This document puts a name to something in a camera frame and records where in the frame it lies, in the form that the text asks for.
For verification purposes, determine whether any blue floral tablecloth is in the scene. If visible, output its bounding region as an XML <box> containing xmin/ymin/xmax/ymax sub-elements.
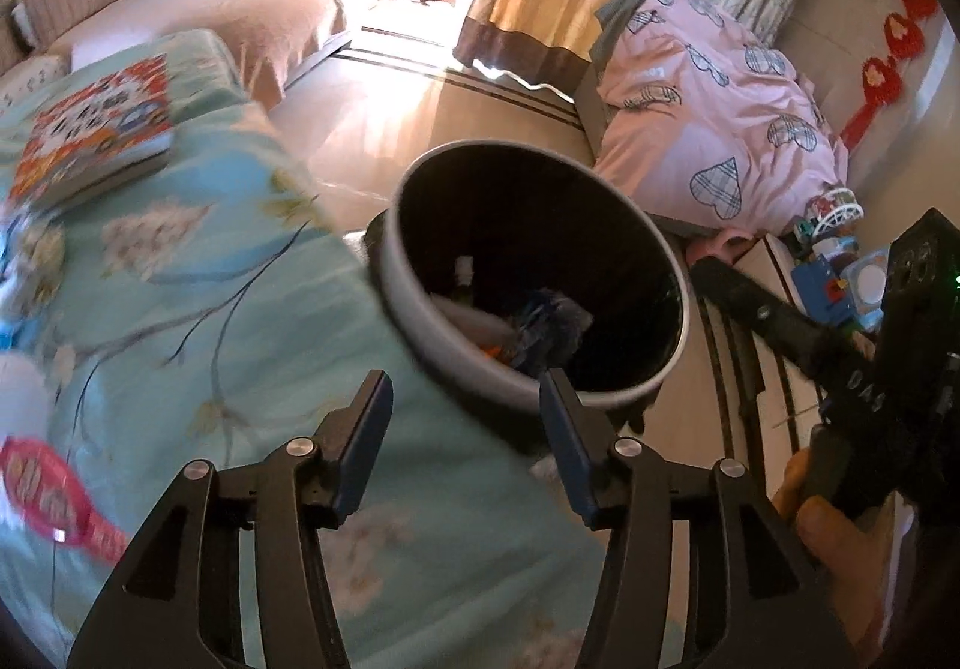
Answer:
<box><xmin>0</xmin><ymin>28</ymin><xmax>691</xmax><ymax>669</ymax></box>

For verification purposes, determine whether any blue plastic toy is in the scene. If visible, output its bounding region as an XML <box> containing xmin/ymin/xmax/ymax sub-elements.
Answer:
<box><xmin>791</xmin><ymin>256</ymin><xmax>856</xmax><ymax>326</ymax></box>

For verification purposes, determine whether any person's right hand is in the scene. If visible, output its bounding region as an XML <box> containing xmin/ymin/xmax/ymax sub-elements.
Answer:
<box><xmin>771</xmin><ymin>448</ymin><xmax>923</xmax><ymax>669</ymax></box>

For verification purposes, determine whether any pink heart print quilt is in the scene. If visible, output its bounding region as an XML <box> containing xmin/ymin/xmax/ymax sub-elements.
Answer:
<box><xmin>592</xmin><ymin>0</ymin><xmax>852</xmax><ymax>236</ymax></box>

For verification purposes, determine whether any black round trash bin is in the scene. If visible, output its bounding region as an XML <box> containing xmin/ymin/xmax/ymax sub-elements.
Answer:
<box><xmin>360</xmin><ymin>142</ymin><xmax>691</xmax><ymax>452</ymax></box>

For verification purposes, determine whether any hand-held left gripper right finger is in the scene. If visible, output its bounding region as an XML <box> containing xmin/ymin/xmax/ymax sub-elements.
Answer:
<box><xmin>538</xmin><ymin>367</ymin><xmax>860</xmax><ymax>669</ymax></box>

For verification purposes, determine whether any trash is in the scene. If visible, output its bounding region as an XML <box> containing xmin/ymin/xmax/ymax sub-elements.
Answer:
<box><xmin>510</xmin><ymin>290</ymin><xmax>595</xmax><ymax>371</ymax></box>

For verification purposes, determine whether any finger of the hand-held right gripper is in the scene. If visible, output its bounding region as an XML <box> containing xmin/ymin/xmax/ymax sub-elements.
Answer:
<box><xmin>688</xmin><ymin>258</ymin><xmax>852</xmax><ymax>381</ymax></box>

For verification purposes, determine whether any red hanging wall ornament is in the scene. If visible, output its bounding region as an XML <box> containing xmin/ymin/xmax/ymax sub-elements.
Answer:
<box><xmin>838</xmin><ymin>0</ymin><xmax>940</xmax><ymax>146</ymax></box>

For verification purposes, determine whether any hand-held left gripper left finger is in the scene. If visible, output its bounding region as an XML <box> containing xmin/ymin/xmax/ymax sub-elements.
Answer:
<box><xmin>67</xmin><ymin>369</ymin><xmax>395</xmax><ymax>669</ymax></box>

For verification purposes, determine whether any pink plastic toy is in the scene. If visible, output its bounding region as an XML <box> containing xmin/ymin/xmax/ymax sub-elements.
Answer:
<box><xmin>686</xmin><ymin>226</ymin><xmax>752</xmax><ymax>265</ymax></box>

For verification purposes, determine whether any red patterned book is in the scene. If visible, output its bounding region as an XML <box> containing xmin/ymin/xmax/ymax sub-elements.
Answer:
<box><xmin>11</xmin><ymin>55</ymin><xmax>177</xmax><ymax>209</ymax></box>

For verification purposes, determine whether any white basket toy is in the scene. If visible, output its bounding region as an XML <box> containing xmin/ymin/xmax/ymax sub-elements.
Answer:
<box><xmin>795</xmin><ymin>185</ymin><xmax>865</xmax><ymax>239</ymax></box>

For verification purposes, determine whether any round blue white toy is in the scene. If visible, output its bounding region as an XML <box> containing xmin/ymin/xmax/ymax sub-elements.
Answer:
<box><xmin>840</xmin><ymin>249</ymin><xmax>895</xmax><ymax>334</ymax></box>

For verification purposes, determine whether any beige corner sofa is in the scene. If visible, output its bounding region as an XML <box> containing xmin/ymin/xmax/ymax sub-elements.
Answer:
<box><xmin>0</xmin><ymin>0</ymin><xmax>355</xmax><ymax>115</ymax></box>

